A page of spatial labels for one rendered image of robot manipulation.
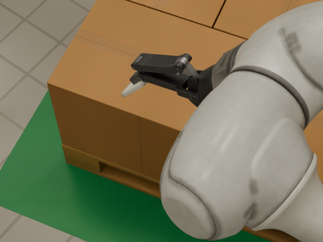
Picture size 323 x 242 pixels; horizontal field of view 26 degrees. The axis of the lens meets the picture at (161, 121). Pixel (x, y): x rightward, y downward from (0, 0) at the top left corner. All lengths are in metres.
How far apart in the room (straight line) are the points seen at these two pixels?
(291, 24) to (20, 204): 1.97
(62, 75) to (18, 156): 0.59
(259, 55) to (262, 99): 0.06
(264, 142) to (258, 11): 1.69
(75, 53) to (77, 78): 0.10
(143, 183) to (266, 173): 1.91
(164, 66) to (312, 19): 0.27
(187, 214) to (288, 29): 0.22
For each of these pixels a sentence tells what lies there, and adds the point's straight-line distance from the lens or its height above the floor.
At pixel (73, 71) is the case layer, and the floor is 0.54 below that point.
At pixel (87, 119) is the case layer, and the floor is 0.40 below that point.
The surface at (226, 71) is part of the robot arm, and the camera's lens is 0.84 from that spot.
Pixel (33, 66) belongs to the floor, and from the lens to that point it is 2.91.
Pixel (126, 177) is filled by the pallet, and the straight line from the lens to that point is 2.58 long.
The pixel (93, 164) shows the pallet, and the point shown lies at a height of 0.08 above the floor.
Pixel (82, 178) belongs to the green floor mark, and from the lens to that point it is 2.62.
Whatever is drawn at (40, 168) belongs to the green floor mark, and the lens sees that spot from 2.66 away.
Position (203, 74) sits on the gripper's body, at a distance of 0.91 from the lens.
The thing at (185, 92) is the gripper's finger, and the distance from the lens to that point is 0.94.
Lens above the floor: 2.35
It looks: 60 degrees down
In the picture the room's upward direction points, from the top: straight up
